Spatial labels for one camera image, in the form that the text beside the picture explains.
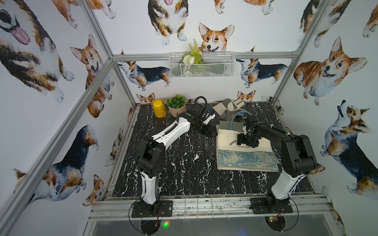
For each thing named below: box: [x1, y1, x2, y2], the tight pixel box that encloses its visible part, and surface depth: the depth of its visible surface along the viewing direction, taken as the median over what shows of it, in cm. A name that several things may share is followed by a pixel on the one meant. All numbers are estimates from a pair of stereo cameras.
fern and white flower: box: [181, 38, 204, 78], surface depth 85 cm
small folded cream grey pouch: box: [212, 98, 245, 117], surface depth 120 cm
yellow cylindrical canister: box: [151, 98, 167, 118], surface depth 109 cm
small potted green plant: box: [165, 94, 187, 118], surface depth 106 cm
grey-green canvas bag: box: [219, 114, 234, 131], surface depth 103 cm
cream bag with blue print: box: [216, 124, 280, 173], surface depth 89 cm
